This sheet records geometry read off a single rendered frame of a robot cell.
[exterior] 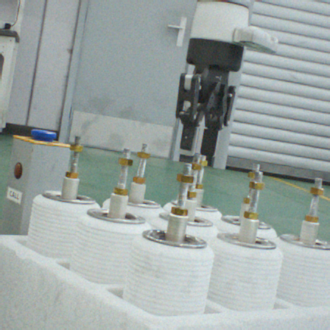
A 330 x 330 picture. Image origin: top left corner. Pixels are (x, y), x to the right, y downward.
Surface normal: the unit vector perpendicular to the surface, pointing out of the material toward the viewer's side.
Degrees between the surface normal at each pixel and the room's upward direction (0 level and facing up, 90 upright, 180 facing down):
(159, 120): 90
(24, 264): 90
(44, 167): 90
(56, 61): 90
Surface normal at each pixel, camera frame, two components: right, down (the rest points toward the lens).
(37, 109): 0.16, 0.10
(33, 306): -0.77, -0.09
